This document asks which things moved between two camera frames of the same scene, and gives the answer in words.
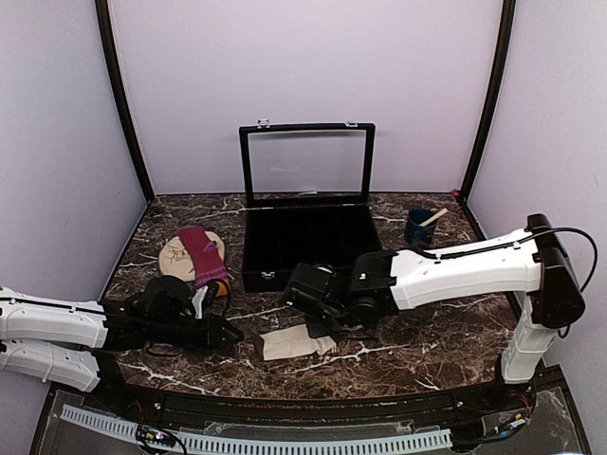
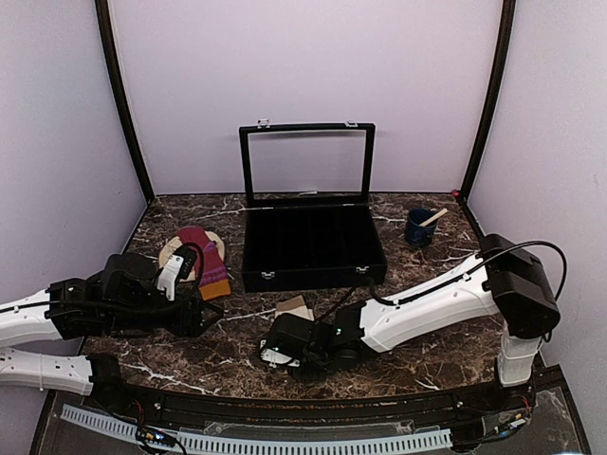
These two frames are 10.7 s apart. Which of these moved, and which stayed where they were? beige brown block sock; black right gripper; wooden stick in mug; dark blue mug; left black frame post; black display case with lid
Moved: black right gripper; beige brown block sock
Stayed: left black frame post; black display case with lid; dark blue mug; wooden stick in mug
